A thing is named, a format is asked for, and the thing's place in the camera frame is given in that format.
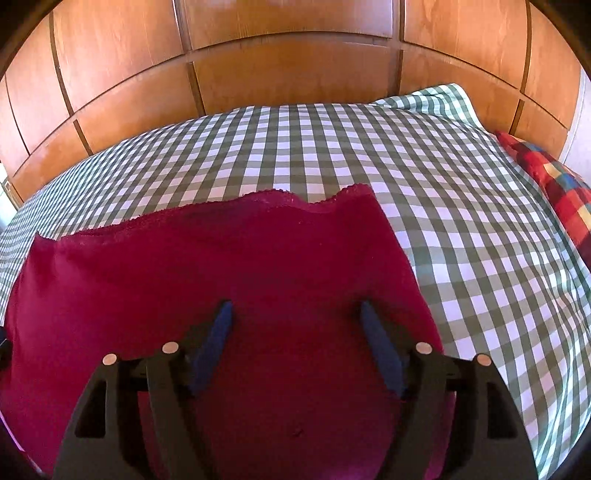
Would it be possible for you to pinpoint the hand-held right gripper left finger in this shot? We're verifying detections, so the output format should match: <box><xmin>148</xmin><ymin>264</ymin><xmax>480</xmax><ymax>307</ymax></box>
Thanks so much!
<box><xmin>53</xmin><ymin>299</ymin><xmax>233</xmax><ymax>480</ymax></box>

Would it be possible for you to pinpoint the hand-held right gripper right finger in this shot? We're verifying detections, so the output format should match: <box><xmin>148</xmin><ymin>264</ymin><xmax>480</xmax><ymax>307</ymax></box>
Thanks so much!
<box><xmin>359</xmin><ymin>301</ymin><xmax>539</xmax><ymax>480</ymax></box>

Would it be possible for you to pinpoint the dark red garment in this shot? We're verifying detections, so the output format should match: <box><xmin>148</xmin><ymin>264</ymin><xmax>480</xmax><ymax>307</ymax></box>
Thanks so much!
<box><xmin>0</xmin><ymin>183</ymin><xmax>456</xmax><ymax>480</ymax></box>

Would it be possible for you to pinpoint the green checked bed sheet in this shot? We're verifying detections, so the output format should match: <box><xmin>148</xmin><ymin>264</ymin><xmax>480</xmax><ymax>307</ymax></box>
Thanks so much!
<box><xmin>0</xmin><ymin>82</ymin><xmax>591</xmax><ymax>479</ymax></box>

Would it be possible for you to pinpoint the colourful plaid pillow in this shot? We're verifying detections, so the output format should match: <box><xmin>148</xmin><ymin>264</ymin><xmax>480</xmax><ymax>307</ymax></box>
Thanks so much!
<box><xmin>494</xmin><ymin>130</ymin><xmax>591</xmax><ymax>260</ymax></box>

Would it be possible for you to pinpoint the wooden headboard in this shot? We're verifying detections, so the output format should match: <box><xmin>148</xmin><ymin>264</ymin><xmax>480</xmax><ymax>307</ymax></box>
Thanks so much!
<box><xmin>0</xmin><ymin>0</ymin><xmax>585</xmax><ymax>205</ymax></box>

